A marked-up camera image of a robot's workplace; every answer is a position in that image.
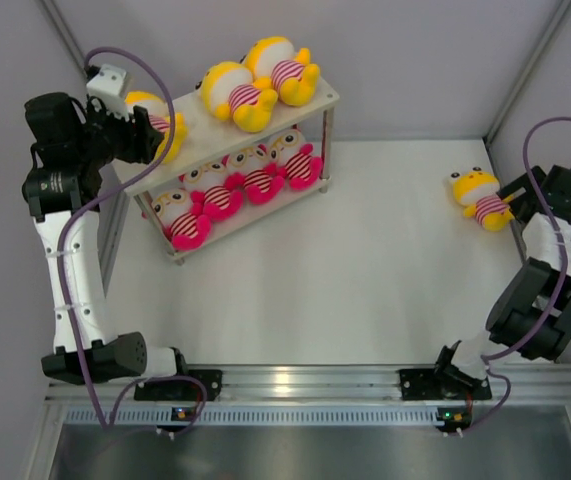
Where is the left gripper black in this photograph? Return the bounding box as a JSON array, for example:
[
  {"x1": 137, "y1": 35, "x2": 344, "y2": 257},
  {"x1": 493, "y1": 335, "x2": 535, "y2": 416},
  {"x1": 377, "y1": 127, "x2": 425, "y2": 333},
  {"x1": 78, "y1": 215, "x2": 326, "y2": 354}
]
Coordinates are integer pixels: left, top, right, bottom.
[{"x1": 73, "y1": 96, "x2": 163, "y2": 171}]

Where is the yellow frog plush front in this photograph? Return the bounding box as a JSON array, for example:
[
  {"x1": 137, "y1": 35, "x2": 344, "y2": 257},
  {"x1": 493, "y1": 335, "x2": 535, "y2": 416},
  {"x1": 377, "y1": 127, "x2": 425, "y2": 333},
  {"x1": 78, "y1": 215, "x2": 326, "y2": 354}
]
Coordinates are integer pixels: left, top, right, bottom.
[{"x1": 125, "y1": 91, "x2": 189, "y2": 164}]

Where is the pink plush with glasses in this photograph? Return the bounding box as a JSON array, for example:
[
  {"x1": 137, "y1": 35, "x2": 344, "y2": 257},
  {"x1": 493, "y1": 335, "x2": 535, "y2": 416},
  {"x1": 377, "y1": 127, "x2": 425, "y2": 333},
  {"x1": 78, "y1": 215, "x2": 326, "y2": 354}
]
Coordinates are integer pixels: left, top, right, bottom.
[{"x1": 223, "y1": 143, "x2": 285, "y2": 205}]

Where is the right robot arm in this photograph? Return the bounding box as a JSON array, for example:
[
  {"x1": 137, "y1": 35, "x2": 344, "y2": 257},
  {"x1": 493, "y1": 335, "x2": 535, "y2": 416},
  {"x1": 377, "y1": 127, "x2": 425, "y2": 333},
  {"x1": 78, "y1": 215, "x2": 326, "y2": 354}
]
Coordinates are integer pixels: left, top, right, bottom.
[{"x1": 431, "y1": 166, "x2": 571, "y2": 397}]

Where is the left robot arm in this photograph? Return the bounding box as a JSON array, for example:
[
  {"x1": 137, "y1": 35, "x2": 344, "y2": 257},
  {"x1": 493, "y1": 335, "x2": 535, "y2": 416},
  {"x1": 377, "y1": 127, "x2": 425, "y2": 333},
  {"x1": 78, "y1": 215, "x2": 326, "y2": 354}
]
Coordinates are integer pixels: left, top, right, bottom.
[{"x1": 22, "y1": 92, "x2": 191, "y2": 400}]

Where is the white two-tier shelf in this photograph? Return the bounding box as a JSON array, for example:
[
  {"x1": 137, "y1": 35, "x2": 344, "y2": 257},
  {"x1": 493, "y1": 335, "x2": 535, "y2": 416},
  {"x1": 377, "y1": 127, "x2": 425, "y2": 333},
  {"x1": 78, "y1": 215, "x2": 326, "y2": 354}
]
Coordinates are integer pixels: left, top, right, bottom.
[{"x1": 126, "y1": 80, "x2": 339, "y2": 264}]

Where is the pink plush shelf left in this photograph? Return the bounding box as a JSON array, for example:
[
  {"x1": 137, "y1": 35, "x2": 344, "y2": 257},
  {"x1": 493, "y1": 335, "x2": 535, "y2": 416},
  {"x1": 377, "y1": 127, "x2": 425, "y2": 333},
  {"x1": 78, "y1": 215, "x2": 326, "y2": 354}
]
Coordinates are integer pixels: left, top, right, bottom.
[{"x1": 151, "y1": 187, "x2": 212, "y2": 251}]

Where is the pink plush shelf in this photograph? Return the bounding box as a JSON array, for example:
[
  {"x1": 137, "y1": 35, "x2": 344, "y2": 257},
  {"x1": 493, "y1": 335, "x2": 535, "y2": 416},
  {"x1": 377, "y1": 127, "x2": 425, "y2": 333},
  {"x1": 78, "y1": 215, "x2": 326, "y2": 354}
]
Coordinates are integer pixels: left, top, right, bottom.
[
  {"x1": 151, "y1": 187, "x2": 212, "y2": 251},
  {"x1": 179, "y1": 161, "x2": 244, "y2": 222}
]

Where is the yellow plush on shelf top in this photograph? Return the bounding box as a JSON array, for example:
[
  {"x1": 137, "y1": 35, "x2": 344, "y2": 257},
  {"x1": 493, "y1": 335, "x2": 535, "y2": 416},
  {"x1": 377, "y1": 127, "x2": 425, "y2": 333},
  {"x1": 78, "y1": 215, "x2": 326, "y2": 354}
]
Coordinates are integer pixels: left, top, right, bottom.
[{"x1": 241, "y1": 36, "x2": 321, "y2": 107}]

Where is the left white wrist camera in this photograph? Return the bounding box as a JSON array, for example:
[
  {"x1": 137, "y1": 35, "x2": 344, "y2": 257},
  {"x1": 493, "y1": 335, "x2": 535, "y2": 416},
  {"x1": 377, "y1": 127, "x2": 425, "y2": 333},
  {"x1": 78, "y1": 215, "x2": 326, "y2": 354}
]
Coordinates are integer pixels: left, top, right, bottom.
[{"x1": 86, "y1": 64, "x2": 131, "y2": 117}]

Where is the left corner aluminium post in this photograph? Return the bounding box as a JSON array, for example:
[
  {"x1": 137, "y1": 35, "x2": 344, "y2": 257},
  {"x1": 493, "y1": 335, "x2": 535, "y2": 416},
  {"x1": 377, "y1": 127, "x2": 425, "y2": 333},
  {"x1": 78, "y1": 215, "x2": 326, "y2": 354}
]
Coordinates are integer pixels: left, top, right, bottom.
[{"x1": 35, "y1": 0, "x2": 86, "y2": 93}]

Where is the corner aluminium post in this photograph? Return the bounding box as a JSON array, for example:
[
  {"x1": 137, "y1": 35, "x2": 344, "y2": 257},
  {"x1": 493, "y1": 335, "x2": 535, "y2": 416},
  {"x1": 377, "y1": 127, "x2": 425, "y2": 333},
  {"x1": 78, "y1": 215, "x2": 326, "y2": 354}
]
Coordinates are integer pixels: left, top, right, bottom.
[
  {"x1": 35, "y1": 0, "x2": 86, "y2": 93},
  {"x1": 482, "y1": 0, "x2": 571, "y2": 147}
]

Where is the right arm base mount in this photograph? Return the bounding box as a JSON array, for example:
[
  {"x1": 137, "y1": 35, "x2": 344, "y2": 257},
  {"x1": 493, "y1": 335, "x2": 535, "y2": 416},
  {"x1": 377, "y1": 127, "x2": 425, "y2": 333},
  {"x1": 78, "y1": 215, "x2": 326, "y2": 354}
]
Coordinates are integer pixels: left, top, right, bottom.
[{"x1": 399, "y1": 367, "x2": 492, "y2": 435}]

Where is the right corner aluminium post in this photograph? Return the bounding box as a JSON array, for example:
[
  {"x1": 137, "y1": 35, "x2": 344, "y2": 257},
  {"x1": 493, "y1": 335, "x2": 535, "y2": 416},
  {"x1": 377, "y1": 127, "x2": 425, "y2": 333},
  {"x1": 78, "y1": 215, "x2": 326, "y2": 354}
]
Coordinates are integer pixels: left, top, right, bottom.
[{"x1": 482, "y1": 0, "x2": 571, "y2": 147}]

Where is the aluminium front rail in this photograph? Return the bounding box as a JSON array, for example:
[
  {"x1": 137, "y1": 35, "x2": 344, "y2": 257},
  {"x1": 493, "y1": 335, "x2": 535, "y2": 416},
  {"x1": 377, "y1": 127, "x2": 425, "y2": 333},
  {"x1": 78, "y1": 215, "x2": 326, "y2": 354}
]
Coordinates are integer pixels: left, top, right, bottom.
[{"x1": 44, "y1": 364, "x2": 571, "y2": 401}]

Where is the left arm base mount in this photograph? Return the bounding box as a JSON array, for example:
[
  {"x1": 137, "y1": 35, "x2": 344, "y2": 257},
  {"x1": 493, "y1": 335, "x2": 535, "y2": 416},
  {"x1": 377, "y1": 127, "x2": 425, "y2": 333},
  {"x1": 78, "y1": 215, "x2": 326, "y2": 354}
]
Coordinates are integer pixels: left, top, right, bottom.
[{"x1": 134, "y1": 368, "x2": 223, "y2": 423}]

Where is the white slotted cable duct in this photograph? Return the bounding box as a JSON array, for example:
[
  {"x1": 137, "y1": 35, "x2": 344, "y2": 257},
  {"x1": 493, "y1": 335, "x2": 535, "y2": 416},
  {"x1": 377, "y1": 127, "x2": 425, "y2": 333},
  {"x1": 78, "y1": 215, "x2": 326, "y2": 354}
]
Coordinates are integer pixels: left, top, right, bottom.
[{"x1": 64, "y1": 403, "x2": 441, "y2": 426}]

